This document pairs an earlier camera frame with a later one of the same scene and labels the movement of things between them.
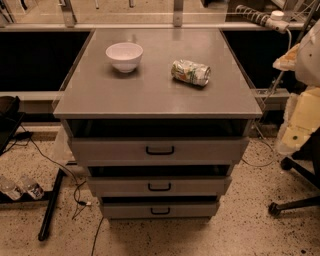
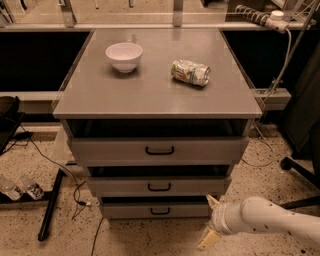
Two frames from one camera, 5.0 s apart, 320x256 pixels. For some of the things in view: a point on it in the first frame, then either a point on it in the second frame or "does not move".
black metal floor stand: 49,199 does not move
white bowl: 124,56 does not move
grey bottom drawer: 160,210 does not move
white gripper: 309,63 to 219,217
